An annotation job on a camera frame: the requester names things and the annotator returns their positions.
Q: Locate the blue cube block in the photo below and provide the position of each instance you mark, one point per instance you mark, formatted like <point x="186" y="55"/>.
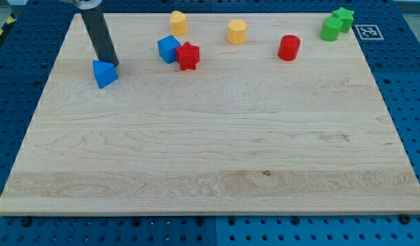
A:
<point x="167" y="49"/>

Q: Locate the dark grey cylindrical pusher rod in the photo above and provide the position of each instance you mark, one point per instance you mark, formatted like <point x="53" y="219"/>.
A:
<point x="97" y="29"/>

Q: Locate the red star block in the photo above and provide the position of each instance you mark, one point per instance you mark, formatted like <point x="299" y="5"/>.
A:
<point x="188" y="56"/>

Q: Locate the red cylinder block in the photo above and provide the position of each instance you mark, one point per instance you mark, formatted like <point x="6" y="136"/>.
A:
<point x="288" y="48"/>

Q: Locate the green star block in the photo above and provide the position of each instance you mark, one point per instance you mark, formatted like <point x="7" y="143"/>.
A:
<point x="345" y="16"/>

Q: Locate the yellow heart block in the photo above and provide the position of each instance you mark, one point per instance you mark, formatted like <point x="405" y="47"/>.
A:
<point x="178" y="23"/>

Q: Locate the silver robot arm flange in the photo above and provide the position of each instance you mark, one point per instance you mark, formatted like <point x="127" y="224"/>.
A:
<point x="83" y="4"/>

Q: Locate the white fiducial marker tag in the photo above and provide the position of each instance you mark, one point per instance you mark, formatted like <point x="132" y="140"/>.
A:
<point x="369" y="32"/>

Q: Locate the blue triangular prism block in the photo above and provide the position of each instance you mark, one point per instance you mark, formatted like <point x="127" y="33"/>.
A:
<point x="104" y="73"/>

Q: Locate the green cylinder block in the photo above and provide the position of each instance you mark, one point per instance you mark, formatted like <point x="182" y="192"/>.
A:
<point x="331" y="29"/>

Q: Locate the yellow hexagon block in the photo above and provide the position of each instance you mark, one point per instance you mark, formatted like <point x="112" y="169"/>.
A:
<point x="237" y="31"/>

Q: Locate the light wooden board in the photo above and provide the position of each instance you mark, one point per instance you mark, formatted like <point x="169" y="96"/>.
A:
<point x="246" y="133"/>

